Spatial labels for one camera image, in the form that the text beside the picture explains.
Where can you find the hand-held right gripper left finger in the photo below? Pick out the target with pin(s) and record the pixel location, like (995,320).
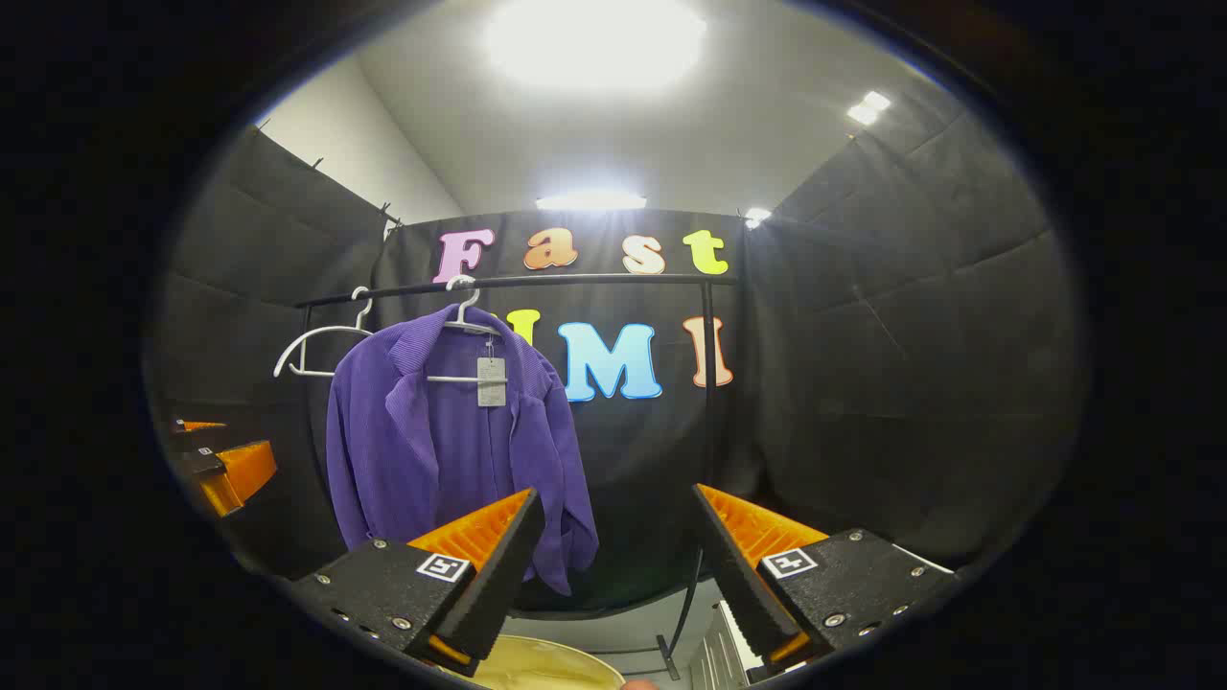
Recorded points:
(498,585)

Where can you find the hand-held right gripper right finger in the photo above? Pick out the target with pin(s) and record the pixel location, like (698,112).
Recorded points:
(738,585)

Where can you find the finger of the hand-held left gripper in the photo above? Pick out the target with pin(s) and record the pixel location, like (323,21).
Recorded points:
(201,438)
(240,474)

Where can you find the cream laundry hamper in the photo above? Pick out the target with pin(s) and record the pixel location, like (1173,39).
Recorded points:
(546,666)

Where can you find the purple ribbed knit cardigan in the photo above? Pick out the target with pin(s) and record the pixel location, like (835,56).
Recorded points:
(431,450)

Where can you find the black metal clothes rack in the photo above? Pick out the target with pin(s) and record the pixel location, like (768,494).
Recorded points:
(707,431)

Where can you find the white plastic clothes hanger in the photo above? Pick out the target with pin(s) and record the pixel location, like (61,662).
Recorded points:
(316,332)
(451,379)

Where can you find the white ribbed object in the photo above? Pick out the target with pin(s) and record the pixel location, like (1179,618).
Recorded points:
(724,652)

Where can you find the black backdrop cloth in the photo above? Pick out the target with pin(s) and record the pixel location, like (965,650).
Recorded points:
(911,383)

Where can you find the small ceiling light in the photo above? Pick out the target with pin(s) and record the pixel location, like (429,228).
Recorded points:
(868,107)
(757,218)

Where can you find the large ceiling light panel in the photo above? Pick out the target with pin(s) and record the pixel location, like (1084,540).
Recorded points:
(594,43)

